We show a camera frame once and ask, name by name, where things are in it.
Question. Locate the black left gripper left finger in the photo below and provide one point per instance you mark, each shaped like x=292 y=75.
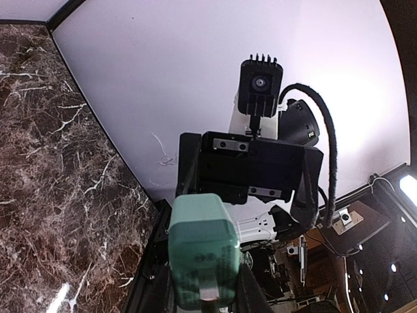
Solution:
x=169 y=301

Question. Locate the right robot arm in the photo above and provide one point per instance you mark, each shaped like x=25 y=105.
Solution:
x=272 y=221

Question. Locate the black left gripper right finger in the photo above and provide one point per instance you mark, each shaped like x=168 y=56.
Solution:
x=249 y=296

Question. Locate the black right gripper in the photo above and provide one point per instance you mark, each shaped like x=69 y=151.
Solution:
x=236 y=167

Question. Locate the green charger plug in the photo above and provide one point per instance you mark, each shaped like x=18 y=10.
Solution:
x=204 y=252

